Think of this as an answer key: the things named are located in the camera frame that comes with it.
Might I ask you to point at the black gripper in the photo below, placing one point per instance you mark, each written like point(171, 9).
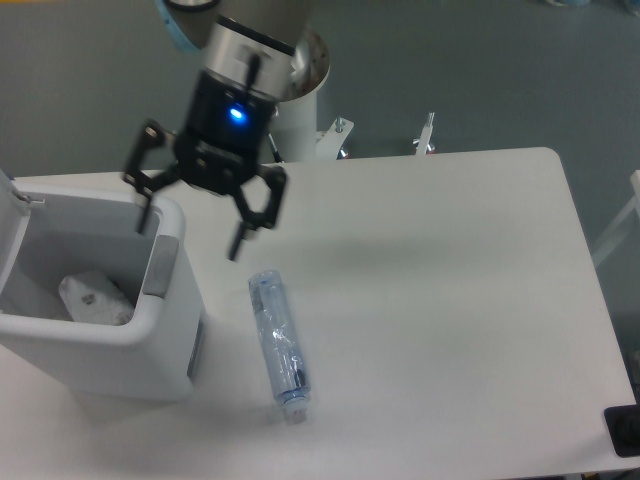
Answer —
point(216, 150)

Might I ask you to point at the white plastic wrapper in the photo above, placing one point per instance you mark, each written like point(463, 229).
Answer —
point(91, 298)

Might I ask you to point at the crushed clear plastic bottle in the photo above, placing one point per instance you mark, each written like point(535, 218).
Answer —
point(284, 361)

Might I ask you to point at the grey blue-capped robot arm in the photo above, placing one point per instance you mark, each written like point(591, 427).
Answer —
point(248, 50)

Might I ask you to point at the white trash can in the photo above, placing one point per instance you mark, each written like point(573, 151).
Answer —
point(48, 233)

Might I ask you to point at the black device at table corner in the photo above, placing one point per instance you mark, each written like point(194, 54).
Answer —
point(623, 426)

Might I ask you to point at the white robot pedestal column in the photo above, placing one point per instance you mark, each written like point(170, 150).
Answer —
point(294, 126)

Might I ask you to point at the white frame at right edge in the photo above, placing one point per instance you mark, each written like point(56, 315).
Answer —
point(619, 228)

